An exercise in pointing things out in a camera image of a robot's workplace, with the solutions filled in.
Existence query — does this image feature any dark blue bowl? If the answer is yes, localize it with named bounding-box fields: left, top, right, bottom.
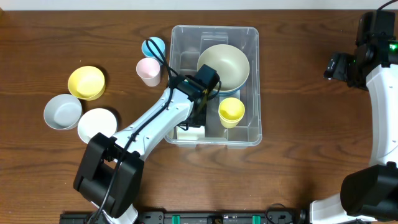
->
left=213, top=82, right=246, bottom=96

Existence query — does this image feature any beige bowl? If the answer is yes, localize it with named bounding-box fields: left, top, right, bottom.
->
left=197, top=44, right=250, bottom=90

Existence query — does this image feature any yellow cup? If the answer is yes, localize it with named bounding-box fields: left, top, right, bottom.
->
left=218, top=97, right=246, bottom=122
left=220, top=116, right=242, bottom=129

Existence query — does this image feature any cream cup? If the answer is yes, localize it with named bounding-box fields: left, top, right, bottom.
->
left=176, top=126, right=205, bottom=140

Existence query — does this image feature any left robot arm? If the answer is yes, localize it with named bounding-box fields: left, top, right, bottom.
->
left=73, top=65, right=221, bottom=223

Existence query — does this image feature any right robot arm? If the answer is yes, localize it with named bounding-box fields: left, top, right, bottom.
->
left=308, top=9, right=397, bottom=223

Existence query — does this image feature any clear plastic storage container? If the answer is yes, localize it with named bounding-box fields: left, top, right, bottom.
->
left=165, top=25, right=262, bottom=149

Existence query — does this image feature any pink cup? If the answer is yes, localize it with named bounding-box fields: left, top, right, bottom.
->
left=136, top=57, right=160, bottom=87

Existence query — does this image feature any light blue cup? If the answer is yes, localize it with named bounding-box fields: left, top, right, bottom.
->
left=141, top=37, right=166, bottom=65

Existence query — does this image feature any white bowl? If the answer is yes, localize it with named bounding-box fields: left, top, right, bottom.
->
left=77, top=108, right=118, bottom=144

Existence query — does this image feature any yellow bowl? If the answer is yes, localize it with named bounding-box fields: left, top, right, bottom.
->
left=68, top=66, right=106, bottom=101

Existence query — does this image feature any grey bowl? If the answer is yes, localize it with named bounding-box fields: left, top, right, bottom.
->
left=44, top=94, right=83, bottom=130

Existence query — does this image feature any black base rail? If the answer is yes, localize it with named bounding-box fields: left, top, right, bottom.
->
left=58, top=210, right=312, bottom=224

